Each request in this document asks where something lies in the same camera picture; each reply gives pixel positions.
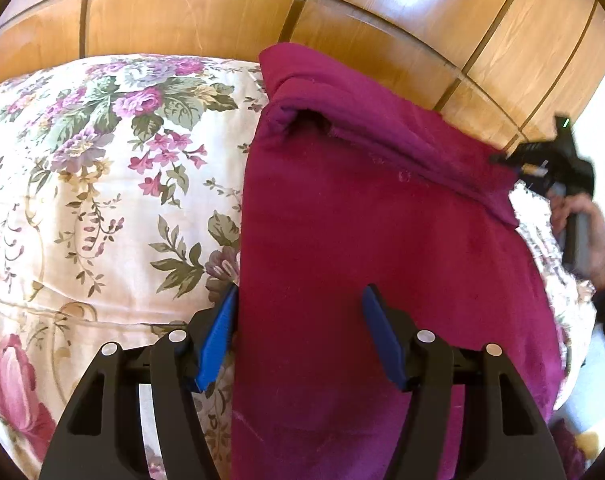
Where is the magenta red cloth garment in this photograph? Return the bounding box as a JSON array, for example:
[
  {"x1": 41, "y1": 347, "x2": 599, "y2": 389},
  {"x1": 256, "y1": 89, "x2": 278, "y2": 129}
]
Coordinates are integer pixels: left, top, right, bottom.
[{"x1": 231, "y1": 44, "x2": 564, "y2": 479}]

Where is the person's right hand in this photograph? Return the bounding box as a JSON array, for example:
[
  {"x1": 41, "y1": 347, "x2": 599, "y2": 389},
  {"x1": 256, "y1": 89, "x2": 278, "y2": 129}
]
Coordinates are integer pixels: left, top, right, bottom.
[{"x1": 548, "y1": 192, "x2": 605, "y2": 292}]

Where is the floral bedspread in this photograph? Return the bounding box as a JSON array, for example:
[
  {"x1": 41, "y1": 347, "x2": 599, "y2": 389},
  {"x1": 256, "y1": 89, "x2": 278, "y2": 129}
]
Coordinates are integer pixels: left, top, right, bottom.
[{"x1": 0, "y1": 54, "x2": 595, "y2": 479}]

